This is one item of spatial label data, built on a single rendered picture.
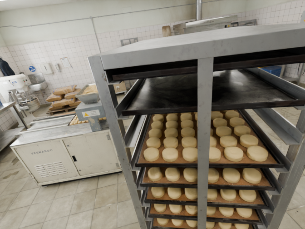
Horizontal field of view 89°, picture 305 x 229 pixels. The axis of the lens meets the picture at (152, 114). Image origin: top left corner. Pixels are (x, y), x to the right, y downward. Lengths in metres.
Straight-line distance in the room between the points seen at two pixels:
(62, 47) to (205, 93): 6.02
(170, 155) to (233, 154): 0.18
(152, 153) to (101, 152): 1.86
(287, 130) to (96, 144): 2.05
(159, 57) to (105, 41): 5.66
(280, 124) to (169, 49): 0.37
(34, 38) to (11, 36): 0.62
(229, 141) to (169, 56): 0.35
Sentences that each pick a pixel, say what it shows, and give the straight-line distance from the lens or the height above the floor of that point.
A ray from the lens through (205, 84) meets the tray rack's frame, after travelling 0.35.
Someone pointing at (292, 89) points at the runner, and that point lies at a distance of 0.49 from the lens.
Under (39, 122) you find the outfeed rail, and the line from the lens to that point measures 2.94.
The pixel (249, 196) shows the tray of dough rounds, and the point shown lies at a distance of 0.66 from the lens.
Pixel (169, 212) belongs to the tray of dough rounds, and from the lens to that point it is 0.72.
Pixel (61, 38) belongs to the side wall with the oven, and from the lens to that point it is 6.23.
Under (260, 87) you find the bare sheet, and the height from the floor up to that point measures 1.67.
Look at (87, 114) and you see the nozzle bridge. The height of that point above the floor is 1.10.
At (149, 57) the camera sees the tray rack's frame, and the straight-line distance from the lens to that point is 0.33.
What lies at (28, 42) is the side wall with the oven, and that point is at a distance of 6.59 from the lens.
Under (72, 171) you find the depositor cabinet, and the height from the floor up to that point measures 0.23.
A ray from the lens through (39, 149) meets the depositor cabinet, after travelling 2.56.
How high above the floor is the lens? 1.84
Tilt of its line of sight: 27 degrees down
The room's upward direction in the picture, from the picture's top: 9 degrees counter-clockwise
